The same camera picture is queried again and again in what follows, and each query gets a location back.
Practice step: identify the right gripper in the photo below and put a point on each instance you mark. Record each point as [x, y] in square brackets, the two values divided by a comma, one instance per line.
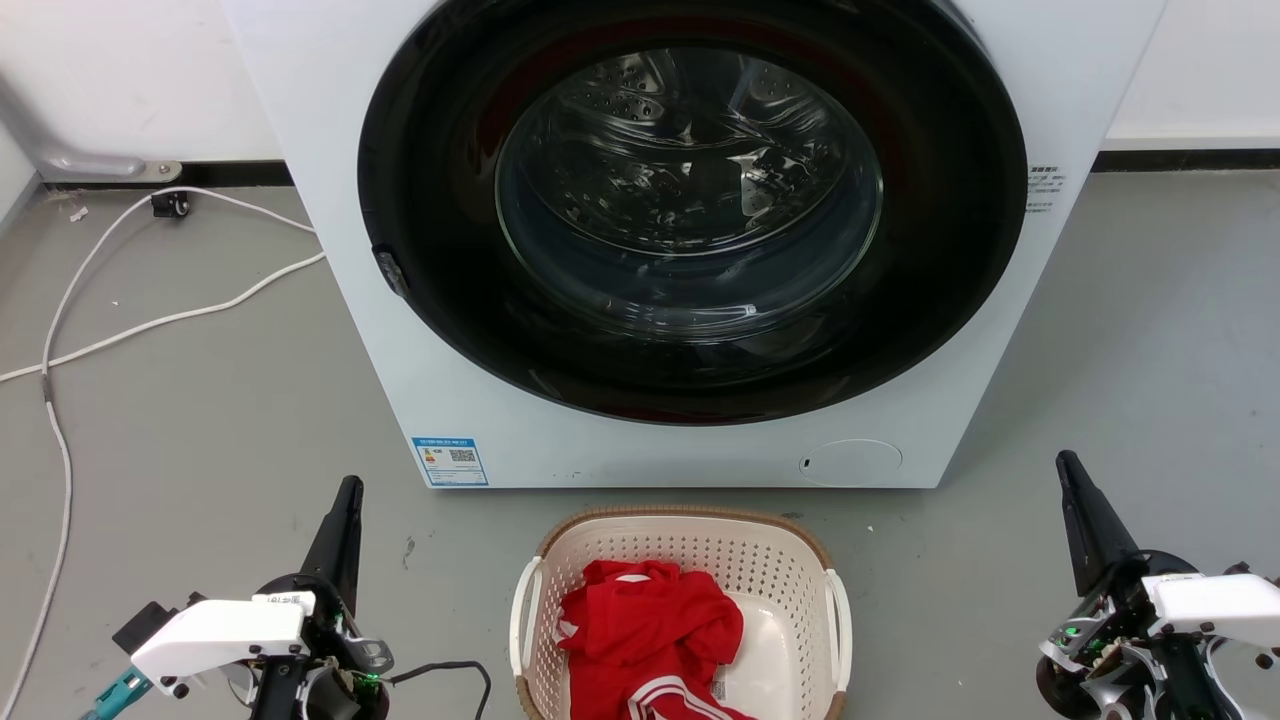
[1215, 605]

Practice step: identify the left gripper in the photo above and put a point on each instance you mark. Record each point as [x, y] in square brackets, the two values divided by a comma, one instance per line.
[220, 632]

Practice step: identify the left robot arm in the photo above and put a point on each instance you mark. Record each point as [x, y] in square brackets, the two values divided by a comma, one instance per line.
[275, 695]

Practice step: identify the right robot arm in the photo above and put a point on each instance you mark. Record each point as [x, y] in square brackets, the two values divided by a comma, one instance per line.
[1185, 690]

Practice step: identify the cream perforated laundry basket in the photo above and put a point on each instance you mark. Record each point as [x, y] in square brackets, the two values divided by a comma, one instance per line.
[760, 560]

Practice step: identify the blue energy label sticker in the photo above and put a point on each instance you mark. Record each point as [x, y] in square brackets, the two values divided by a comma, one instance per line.
[450, 461]

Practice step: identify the round white filter cover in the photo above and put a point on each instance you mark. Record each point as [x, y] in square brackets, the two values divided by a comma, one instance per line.
[850, 463]

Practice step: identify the round black washing machine door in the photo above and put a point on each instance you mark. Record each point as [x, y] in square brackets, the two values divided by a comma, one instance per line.
[440, 300]

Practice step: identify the red garment with white stripes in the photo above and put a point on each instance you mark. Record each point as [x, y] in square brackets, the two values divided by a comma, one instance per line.
[650, 630]

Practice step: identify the small text sticker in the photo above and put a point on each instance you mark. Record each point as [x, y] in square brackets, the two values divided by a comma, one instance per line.
[1044, 188]

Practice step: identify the white front-load washing machine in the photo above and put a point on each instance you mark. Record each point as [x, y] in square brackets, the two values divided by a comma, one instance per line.
[700, 455]

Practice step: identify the steel washing machine drum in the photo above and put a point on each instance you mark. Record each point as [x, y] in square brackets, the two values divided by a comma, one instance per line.
[690, 180]

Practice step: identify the grey floor pipe bracket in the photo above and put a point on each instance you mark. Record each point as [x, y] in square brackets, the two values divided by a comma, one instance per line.
[90, 163]

